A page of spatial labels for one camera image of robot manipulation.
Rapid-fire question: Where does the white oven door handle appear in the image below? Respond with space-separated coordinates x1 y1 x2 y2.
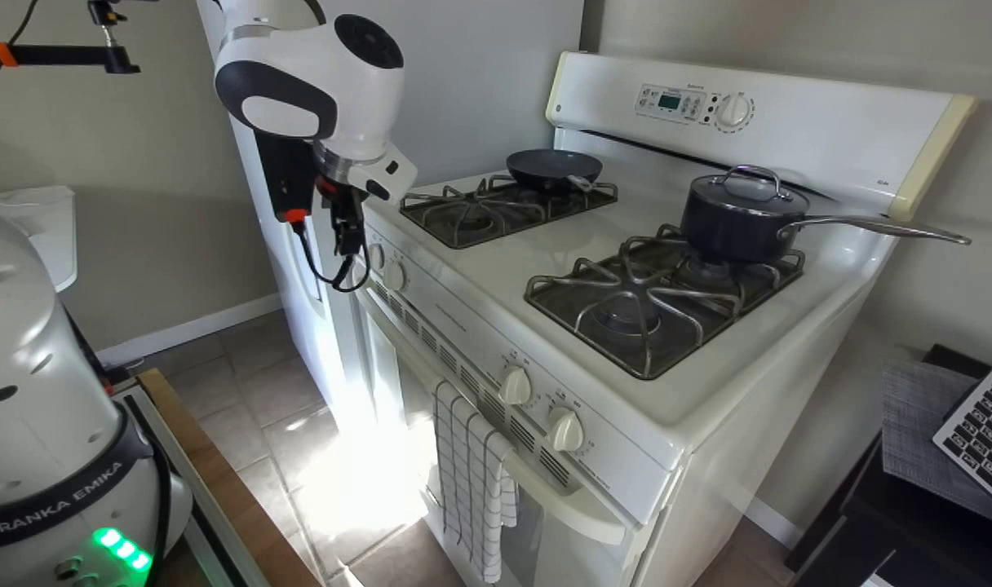
352 271 640 549

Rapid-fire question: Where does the black mount clamp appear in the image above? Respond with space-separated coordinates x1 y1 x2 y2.
86 0 132 51

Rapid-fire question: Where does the white refrigerator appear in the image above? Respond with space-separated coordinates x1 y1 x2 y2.
228 108 375 420

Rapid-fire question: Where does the white gas stove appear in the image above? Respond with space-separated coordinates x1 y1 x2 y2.
345 50 979 587

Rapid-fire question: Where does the black desk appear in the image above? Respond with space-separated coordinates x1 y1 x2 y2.
787 343 992 587

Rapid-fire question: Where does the dark saucepan with steel handle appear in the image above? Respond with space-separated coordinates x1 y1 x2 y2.
679 174 972 267

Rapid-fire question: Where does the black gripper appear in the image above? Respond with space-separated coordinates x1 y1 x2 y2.
321 177 369 263

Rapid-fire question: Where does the white oven timer knob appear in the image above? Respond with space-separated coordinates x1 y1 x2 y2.
716 88 759 134

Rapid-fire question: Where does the oven digital display panel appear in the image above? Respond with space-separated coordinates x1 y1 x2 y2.
635 83 708 128

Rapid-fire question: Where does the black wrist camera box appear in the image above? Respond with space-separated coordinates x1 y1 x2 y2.
259 134 324 230

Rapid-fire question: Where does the black frying pan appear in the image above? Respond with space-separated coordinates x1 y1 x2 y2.
504 147 610 199

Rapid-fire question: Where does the glass saucepan lid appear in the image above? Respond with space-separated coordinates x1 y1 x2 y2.
688 164 816 218

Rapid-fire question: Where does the white striped dish towel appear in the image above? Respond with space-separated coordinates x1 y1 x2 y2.
426 374 522 587

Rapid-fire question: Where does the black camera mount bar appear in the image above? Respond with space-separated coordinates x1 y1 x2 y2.
0 39 144 78

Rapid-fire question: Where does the black cast iron grate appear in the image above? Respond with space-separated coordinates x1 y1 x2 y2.
399 174 620 251
522 223 809 385

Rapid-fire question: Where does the wooden edged table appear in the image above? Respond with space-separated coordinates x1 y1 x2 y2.
113 367 325 587

